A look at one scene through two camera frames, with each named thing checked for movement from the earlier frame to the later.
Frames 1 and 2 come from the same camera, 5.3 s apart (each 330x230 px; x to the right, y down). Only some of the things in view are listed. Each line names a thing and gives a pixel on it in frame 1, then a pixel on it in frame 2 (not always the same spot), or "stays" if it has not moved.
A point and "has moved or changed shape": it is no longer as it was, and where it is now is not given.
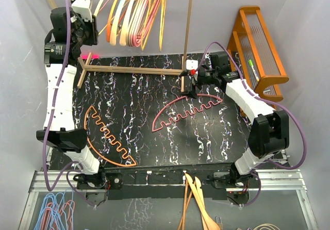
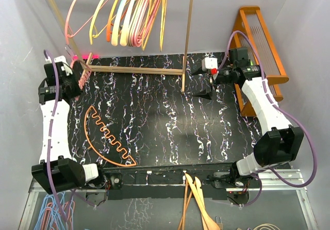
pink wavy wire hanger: (153, 127) -> (84, 78)
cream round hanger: (124, 27) stays
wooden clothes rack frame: (86, 67) stays
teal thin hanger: (120, 7) has moved or changed shape
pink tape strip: (85, 56) stays
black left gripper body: (86, 32) -> (71, 81)
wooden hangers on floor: (193, 188) stays
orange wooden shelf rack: (253, 55) stays
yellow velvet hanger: (164, 2) stays
